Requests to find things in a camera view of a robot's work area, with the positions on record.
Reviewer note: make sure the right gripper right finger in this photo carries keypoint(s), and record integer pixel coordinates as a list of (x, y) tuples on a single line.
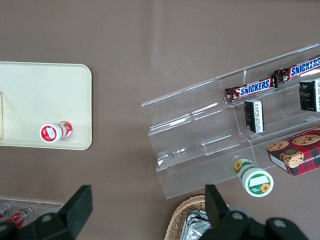
[(215, 207)]

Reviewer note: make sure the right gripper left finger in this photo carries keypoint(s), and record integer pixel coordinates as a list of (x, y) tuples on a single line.
[(77, 207)]

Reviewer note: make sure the plastic sandwich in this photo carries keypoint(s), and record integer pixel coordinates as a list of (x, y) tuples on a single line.
[(1, 115)]

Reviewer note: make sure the light tan wicker basket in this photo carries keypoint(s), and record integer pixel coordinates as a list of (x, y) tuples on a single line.
[(178, 217)]

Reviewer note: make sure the cream plastic tray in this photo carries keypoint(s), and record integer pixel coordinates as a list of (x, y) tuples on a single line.
[(37, 95)]

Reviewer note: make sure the silver foil snack packet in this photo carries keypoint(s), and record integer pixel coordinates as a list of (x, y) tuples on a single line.
[(195, 225)]

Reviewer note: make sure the clear acrylic can holder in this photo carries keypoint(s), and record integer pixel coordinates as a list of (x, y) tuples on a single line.
[(37, 203)]

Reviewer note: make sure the green sunflower yogurt bottle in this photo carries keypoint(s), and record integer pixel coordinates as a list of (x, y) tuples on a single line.
[(257, 183)]

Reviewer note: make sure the red drink can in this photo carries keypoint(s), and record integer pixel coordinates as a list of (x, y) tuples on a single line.
[(3, 210), (18, 216)]

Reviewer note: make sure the red lidded yogurt bottle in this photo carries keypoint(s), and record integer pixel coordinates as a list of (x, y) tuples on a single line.
[(50, 132)]

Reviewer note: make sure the clear acrylic tiered shelf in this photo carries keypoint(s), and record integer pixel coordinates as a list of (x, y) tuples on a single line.
[(195, 130)]

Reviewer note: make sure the small black snack box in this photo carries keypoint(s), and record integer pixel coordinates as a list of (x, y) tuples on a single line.
[(307, 95), (250, 117)]

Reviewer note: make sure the red tartan cookie box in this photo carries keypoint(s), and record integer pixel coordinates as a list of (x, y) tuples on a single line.
[(300, 152)]

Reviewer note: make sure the Snickers chocolate bar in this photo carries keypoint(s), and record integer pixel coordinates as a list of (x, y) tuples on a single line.
[(255, 87), (302, 68)]

